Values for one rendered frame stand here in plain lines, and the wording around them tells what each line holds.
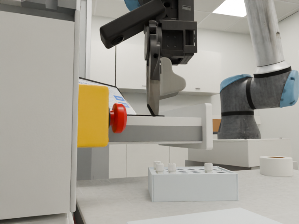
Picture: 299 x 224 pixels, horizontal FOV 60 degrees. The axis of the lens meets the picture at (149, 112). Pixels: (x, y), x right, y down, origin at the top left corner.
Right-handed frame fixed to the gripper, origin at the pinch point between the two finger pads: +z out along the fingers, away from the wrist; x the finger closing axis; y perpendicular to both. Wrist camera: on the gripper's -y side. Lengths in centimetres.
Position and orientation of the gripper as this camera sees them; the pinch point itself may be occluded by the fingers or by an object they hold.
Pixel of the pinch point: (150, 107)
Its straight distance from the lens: 43.5
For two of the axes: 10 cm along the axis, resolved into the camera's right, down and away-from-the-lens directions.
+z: 0.0, 10.0, -0.9
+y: 10.0, 0.1, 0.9
